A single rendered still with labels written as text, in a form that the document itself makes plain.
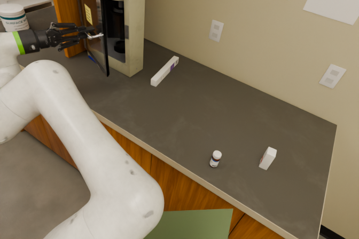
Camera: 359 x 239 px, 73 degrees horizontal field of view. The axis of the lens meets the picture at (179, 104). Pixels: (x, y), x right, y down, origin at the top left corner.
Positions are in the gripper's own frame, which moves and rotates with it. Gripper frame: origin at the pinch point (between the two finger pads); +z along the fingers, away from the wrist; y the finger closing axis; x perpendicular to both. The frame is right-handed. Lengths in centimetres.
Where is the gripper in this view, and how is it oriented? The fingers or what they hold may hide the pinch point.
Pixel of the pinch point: (86, 31)
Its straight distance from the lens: 122.2
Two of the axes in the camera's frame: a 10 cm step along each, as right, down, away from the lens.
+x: -5.7, -6.1, 5.5
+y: 1.2, -7.3, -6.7
